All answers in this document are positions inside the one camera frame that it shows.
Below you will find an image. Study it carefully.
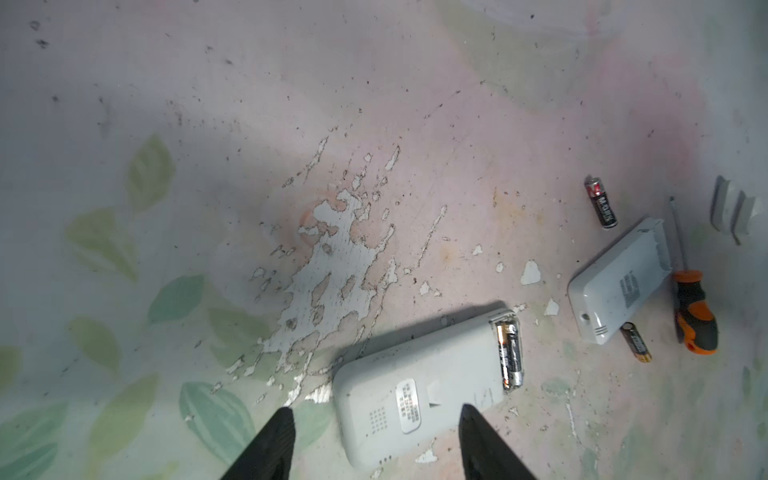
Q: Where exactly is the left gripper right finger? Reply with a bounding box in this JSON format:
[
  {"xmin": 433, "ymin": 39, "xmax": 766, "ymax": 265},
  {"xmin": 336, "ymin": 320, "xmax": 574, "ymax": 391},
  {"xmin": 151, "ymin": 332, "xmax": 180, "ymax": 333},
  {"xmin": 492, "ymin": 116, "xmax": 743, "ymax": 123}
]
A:
[{"xmin": 458, "ymin": 404, "xmax": 535, "ymax": 480}]

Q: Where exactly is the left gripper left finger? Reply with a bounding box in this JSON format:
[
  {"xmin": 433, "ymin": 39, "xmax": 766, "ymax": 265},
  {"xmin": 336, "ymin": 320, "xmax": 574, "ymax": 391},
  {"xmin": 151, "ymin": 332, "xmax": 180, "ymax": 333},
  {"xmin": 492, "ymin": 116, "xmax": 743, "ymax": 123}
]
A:
[{"xmin": 221, "ymin": 407, "xmax": 296, "ymax": 480}]

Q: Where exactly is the grey buttoned remote control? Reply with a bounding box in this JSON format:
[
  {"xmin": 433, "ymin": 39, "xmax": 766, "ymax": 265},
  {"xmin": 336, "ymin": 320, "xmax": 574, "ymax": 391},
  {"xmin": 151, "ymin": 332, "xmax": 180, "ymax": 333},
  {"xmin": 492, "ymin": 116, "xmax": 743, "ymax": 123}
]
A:
[{"xmin": 332, "ymin": 308, "xmax": 519, "ymax": 470}]

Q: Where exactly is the black silver AAA battery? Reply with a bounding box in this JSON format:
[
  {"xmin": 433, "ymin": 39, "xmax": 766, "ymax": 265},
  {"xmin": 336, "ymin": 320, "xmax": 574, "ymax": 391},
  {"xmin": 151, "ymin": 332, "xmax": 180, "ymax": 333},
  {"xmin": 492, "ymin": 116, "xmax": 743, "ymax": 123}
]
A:
[{"xmin": 495, "ymin": 317, "xmax": 524, "ymax": 391}]

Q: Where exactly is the black gold AAA battery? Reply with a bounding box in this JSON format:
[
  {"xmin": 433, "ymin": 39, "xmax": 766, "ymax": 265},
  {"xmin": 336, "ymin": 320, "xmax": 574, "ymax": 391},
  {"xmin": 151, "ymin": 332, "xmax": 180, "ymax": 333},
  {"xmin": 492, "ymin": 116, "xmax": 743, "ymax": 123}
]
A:
[{"xmin": 620, "ymin": 322, "xmax": 652, "ymax": 363}]

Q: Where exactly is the white air conditioner remote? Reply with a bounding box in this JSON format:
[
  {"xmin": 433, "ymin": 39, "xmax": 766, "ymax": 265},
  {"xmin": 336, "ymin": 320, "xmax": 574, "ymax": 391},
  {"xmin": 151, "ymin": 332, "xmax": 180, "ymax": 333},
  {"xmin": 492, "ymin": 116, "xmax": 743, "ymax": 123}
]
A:
[{"xmin": 567, "ymin": 218, "xmax": 672, "ymax": 345}]

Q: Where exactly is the orange black screwdriver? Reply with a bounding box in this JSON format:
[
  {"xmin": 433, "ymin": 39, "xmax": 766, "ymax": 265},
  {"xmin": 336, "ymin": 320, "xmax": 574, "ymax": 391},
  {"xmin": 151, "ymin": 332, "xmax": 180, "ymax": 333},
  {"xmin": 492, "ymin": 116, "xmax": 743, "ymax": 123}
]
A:
[{"xmin": 669, "ymin": 196, "xmax": 719, "ymax": 355}]

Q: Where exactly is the black red AAA battery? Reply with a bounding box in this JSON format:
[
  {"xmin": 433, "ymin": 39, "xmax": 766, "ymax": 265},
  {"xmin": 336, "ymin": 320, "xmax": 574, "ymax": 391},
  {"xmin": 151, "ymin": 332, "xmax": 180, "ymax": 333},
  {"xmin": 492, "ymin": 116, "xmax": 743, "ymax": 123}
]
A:
[{"xmin": 584, "ymin": 176, "xmax": 618, "ymax": 229}]

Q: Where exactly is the grey remote battery cover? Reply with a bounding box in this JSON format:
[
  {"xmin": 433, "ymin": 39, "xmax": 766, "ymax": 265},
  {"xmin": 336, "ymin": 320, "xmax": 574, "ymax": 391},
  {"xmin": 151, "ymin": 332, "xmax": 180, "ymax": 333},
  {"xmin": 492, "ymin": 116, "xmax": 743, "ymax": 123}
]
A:
[{"xmin": 710, "ymin": 176, "xmax": 737, "ymax": 234}]

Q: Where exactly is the white battery cover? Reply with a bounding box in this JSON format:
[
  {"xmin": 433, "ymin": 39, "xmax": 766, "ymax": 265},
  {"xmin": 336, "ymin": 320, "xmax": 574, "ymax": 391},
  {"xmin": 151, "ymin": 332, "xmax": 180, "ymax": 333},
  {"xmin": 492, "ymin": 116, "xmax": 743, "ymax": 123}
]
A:
[{"xmin": 731, "ymin": 191, "xmax": 764, "ymax": 245}]

